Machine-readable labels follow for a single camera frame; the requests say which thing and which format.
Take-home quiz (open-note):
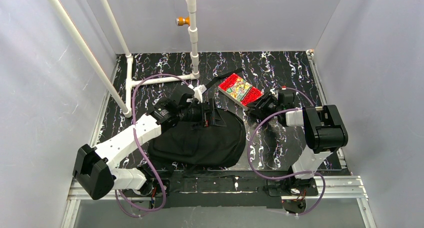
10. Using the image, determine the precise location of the red colourful cover book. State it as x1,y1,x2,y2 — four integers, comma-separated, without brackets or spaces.
218,73,263,110

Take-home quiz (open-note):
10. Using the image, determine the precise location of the black student backpack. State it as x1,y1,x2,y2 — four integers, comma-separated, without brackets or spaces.
148,105,246,167

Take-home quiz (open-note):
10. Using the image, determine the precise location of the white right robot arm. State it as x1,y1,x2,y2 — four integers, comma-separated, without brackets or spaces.
247,88,348,189

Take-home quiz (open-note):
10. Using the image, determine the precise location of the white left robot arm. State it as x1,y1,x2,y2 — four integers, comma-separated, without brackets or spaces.
72,84,215,200

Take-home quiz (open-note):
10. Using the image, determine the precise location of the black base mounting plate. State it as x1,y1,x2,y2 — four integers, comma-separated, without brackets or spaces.
119,168,319,210

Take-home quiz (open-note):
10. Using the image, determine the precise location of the orange knob on pipe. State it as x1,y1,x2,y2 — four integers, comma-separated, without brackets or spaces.
175,16,190,26

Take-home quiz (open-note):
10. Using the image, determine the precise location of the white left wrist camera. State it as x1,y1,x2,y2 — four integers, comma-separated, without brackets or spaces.
188,84,207,103

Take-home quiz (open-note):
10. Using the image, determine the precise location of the white PVC pipe frame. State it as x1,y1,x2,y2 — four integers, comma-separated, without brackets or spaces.
39,0,201,118

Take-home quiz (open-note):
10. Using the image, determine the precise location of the aluminium rail frame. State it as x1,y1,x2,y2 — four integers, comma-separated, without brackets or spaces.
61,49,379,228

